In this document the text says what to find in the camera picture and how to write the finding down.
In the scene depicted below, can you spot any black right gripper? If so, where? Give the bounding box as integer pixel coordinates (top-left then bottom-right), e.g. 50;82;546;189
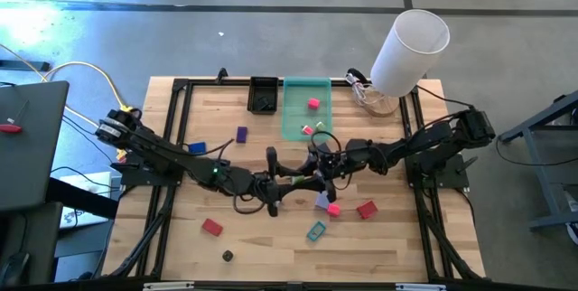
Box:
305;139;362;204

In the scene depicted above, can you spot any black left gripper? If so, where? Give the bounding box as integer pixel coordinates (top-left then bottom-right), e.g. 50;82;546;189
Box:
249;145;327;218

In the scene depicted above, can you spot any red rectangular block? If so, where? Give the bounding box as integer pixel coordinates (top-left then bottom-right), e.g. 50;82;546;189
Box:
356;200;379;221
200;218;224;238

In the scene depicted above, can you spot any lavender multi-port charger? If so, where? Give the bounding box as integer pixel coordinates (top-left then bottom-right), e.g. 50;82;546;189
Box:
314;190;331;211

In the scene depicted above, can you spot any teal rectangular holder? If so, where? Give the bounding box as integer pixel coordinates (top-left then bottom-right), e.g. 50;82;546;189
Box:
305;221;328;243

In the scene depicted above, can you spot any teal translucent bin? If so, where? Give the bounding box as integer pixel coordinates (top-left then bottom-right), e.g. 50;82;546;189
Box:
282;77;333;143

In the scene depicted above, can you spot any small black bin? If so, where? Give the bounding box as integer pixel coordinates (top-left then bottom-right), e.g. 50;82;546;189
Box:
247;76;280;116

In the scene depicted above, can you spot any white shade table lamp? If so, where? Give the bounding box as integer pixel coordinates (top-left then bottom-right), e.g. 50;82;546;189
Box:
360;9;452;118

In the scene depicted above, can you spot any white printed sheet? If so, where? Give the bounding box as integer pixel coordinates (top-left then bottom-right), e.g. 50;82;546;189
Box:
58;171;119;230

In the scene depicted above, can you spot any dark grey desk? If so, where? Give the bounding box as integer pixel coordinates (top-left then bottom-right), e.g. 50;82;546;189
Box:
0;80;70;213

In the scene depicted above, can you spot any black floor bar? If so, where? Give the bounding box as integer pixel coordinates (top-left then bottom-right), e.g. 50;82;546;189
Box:
0;59;51;73

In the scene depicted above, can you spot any black computer mouse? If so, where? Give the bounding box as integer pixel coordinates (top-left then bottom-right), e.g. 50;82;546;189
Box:
0;250;31;286

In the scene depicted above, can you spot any white coiled cable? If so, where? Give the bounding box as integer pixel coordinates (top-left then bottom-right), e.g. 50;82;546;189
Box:
345;68;374;107

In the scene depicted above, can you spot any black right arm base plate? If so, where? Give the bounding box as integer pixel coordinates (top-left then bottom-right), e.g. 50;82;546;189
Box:
404;153;480;191

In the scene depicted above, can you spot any long black arm cable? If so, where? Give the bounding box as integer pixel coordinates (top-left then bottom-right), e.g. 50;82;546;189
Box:
415;83;475;114

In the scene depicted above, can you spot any black aluminium table frame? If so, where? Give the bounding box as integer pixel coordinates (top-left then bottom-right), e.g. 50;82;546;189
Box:
107;76;484;283

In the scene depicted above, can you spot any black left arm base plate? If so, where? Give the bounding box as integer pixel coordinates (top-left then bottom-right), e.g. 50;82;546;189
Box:
119;153;186;188

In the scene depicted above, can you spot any white metal bracket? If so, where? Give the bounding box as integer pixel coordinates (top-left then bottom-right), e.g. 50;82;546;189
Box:
396;282;448;291
143;281;196;291

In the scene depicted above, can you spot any black floor cable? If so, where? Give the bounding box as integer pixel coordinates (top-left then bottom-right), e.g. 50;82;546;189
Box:
494;136;578;168

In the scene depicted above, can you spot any blue-grey metal cart frame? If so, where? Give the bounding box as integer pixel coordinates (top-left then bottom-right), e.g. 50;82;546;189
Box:
496;89;578;238

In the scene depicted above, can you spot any yellow extension cable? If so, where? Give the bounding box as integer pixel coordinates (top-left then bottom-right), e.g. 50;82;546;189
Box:
0;42;135;164

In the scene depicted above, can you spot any red-handled screwdriver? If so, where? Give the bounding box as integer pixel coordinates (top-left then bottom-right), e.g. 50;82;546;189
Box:
0;99;31;135

